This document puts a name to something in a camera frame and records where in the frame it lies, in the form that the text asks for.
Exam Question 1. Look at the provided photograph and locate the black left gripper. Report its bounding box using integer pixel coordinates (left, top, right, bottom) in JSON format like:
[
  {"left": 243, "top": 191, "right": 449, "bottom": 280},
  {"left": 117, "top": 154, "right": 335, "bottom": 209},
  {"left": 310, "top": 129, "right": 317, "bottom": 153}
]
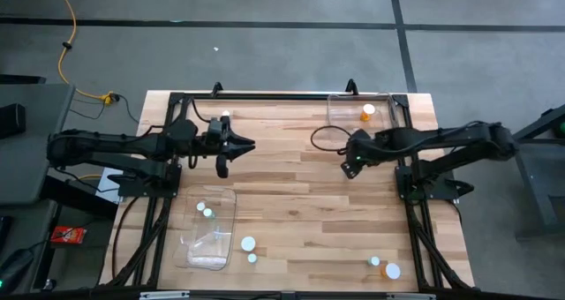
[{"left": 195, "top": 115, "right": 257, "bottom": 180}]

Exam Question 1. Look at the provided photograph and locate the medium orange pill bottle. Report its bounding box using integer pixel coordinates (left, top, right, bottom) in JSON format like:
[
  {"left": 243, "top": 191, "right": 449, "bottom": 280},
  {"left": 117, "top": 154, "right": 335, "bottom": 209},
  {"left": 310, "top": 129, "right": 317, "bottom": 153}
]
[{"left": 359, "top": 102, "right": 377, "bottom": 123}]

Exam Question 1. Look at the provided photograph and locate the large orange pill bottle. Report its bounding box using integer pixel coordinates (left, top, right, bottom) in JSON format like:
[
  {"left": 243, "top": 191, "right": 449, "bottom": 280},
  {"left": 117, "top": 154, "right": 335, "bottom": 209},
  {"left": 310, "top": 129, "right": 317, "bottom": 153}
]
[
  {"left": 379, "top": 262, "right": 403, "bottom": 281},
  {"left": 240, "top": 236, "right": 267, "bottom": 258}
]

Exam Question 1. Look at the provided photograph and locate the clear plastic bin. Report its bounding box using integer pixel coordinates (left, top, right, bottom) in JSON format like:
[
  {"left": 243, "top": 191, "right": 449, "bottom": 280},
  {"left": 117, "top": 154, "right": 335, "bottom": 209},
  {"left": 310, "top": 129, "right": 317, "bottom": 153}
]
[
  {"left": 326, "top": 92, "right": 401, "bottom": 136},
  {"left": 175, "top": 184, "right": 238, "bottom": 271}
]

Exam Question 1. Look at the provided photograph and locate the white paper sheet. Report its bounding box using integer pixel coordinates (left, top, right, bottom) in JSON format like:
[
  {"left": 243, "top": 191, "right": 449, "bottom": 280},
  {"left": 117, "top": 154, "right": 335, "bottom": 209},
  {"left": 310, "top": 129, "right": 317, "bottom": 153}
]
[{"left": 94, "top": 168, "right": 123, "bottom": 204}]

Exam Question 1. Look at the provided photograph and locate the black metal stand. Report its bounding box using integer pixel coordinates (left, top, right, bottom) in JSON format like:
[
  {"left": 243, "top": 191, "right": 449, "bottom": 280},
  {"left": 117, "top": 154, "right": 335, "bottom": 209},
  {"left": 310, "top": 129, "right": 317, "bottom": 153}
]
[{"left": 514, "top": 103, "right": 565, "bottom": 239}]

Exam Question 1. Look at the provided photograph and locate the red packet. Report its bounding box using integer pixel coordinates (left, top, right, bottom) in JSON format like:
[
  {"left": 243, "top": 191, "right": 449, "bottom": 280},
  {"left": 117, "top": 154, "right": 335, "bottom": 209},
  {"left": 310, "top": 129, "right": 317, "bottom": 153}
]
[{"left": 49, "top": 226, "right": 87, "bottom": 245}]

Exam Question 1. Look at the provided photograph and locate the grey desk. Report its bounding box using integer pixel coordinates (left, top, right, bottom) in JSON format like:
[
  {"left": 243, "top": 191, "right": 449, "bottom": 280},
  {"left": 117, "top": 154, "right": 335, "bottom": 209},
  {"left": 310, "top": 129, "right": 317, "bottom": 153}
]
[{"left": 0, "top": 83, "right": 76, "bottom": 206}]

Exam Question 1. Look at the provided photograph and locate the black speaker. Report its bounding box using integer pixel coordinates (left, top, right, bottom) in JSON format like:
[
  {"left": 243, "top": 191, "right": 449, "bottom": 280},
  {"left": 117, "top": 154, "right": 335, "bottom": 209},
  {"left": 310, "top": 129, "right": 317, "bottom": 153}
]
[{"left": 0, "top": 102, "right": 26, "bottom": 140}]

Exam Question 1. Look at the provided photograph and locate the black rounded device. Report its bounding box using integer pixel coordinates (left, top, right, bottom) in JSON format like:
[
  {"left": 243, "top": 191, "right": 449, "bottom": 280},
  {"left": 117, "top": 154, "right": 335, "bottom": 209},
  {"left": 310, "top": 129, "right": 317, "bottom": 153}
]
[{"left": 0, "top": 246, "right": 35, "bottom": 295}]

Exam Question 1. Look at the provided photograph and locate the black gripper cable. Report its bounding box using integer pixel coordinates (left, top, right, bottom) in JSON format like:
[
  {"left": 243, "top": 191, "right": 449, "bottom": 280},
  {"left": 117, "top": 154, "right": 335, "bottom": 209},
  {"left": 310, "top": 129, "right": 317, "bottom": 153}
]
[{"left": 310, "top": 124, "right": 354, "bottom": 154}]

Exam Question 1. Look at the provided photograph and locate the black table frame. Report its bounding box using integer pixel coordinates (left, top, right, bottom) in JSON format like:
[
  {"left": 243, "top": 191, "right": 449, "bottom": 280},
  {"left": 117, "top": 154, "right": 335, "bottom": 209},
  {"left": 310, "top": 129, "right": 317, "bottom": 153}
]
[{"left": 145, "top": 90, "right": 442, "bottom": 292}]

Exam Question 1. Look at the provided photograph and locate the black frame strut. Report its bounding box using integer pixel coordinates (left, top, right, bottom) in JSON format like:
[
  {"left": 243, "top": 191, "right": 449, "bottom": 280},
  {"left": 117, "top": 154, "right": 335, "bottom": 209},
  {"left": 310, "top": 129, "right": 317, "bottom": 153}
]
[
  {"left": 99, "top": 197, "right": 174, "bottom": 289},
  {"left": 403, "top": 200, "right": 474, "bottom": 291}
]

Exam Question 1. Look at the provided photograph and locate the black power cable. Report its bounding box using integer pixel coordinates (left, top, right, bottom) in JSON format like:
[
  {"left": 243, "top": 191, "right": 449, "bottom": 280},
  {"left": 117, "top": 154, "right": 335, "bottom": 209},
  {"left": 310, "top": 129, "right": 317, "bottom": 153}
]
[{"left": 69, "top": 93, "right": 141, "bottom": 125}]

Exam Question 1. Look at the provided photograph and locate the silver bracket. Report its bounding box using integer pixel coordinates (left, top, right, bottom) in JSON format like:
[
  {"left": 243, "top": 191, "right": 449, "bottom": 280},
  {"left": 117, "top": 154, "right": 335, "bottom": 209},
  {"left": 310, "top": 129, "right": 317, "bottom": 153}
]
[
  {"left": 386, "top": 292, "right": 437, "bottom": 300},
  {"left": 139, "top": 290, "right": 191, "bottom": 300}
]

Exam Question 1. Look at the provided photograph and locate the yellow extension cable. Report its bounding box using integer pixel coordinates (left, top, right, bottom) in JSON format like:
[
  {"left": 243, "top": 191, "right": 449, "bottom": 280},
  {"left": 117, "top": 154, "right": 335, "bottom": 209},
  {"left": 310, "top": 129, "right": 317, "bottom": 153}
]
[{"left": 51, "top": 0, "right": 117, "bottom": 105}]

